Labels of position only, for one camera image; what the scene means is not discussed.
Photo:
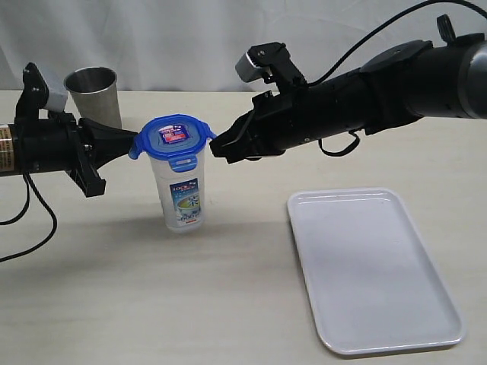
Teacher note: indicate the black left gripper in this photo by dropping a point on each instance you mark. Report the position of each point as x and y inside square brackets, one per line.
[46, 141]

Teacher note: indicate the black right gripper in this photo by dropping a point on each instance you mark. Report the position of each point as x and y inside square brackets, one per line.
[296, 115]

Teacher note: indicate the stainless steel cup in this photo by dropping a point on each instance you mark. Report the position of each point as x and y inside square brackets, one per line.
[94, 92]

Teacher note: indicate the blue snap-lock lid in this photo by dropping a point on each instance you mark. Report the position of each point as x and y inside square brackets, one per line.
[175, 139]

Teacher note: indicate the clear plastic bottle container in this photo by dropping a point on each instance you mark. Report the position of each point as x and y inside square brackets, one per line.
[180, 183]

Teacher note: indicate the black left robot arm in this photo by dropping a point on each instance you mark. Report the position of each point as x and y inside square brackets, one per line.
[5, 150]

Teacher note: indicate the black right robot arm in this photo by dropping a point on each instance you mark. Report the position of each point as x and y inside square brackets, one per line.
[396, 88]

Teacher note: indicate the white backdrop curtain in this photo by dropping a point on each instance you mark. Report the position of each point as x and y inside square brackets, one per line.
[194, 45]

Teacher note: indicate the white rectangular tray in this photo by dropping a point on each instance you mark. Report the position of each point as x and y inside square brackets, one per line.
[371, 284]

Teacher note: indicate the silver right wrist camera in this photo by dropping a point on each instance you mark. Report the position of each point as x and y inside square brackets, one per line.
[248, 71]

